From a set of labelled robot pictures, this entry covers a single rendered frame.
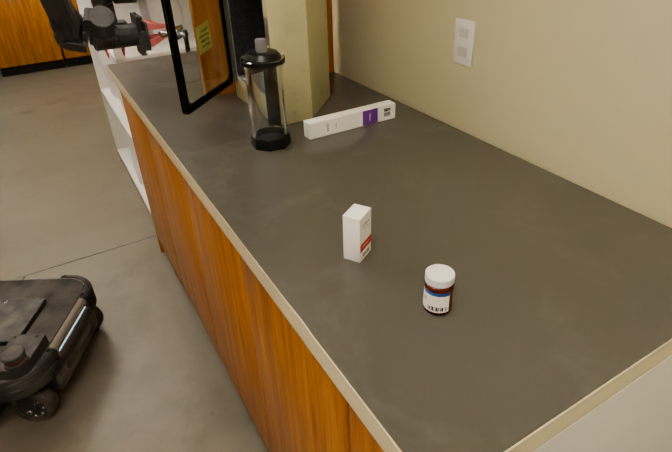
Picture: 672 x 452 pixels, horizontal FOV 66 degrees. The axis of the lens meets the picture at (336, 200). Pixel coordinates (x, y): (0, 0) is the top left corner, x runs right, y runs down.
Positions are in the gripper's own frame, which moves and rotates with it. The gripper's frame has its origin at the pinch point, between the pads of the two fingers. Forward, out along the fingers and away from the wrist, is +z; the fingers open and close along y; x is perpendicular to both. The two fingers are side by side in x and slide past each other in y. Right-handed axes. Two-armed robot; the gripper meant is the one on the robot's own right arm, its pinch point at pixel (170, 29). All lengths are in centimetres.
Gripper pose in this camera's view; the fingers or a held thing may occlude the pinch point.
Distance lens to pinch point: 152.5
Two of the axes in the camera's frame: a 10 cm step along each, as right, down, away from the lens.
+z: 8.6, -2.7, 4.2
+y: -0.3, -8.7, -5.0
